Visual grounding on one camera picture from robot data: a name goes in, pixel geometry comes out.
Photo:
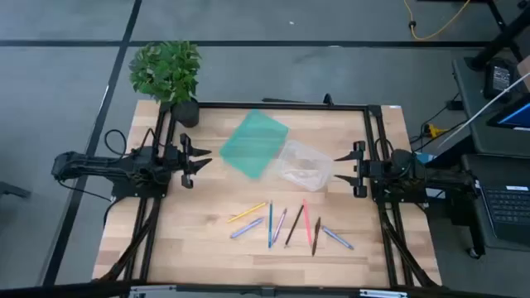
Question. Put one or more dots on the lavender marbled pen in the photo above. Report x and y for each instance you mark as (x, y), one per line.
(247, 227)

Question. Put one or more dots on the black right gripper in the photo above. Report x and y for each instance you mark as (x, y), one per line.
(361, 169)

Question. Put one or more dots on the black power adapter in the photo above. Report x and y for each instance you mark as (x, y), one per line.
(499, 78)

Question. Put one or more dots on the blue-grey pen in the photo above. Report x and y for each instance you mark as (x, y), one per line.
(337, 237)

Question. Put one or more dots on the purple transparent pen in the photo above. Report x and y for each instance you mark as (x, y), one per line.
(279, 226)

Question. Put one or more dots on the dark brown pencil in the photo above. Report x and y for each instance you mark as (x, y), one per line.
(316, 236)

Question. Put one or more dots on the black caster wheel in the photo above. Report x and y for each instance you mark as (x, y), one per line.
(474, 253)

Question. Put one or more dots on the white paper sheet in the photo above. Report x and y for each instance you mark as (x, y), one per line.
(435, 188)

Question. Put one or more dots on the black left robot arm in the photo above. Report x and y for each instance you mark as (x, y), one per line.
(103, 163)

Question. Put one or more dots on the potted green plant black pot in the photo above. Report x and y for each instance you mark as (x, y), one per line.
(165, 70)

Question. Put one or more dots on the yellow pencil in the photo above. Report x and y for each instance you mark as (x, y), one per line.
(247, 212)

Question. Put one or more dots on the yellow plug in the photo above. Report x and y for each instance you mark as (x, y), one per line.
(431, 131)

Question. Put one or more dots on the black laptop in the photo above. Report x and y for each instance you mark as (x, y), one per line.
(509, 211)

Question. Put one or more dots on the black pencil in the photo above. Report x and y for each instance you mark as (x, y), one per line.
(294, 226)

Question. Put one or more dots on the tablet with blue screen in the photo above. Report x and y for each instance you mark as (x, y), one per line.
(517, 118)

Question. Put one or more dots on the dark rolling desk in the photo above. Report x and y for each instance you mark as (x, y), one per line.
(472, 174)

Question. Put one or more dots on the black desk crossbar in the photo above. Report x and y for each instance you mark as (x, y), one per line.
(449, 159)

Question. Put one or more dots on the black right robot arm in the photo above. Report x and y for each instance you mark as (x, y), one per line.
(439, 178)

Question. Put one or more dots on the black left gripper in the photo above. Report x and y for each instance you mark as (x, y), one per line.
(186, 161)

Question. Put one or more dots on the brown cardboard piece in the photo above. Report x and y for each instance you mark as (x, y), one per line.
(525, 70)

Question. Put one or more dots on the grey chair base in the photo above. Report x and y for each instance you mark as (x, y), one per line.
(12, 190)

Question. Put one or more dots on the teal plastic bin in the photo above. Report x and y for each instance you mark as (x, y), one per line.
(253, 142)

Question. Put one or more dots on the black desk stand leg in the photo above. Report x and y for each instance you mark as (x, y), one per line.
(497, 41)

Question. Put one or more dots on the blue white box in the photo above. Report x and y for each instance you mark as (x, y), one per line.
(424, 159)

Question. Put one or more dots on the pink pencil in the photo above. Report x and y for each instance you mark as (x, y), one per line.
(306, 222)

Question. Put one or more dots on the silver bracket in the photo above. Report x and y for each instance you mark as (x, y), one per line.
(153, 290)
(383, 294)

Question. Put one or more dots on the blue pencil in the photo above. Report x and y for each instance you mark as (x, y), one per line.
(270, 225)

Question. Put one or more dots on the dark grey desk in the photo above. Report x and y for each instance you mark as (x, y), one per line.
(480, 140)

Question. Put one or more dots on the black aluminium table frame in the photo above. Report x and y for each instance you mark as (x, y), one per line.
(290, 106)

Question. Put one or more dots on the clear plastic bin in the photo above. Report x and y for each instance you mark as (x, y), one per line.
(304, 165)

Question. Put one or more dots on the black crossbeam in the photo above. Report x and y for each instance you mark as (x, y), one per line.
(62, 291)

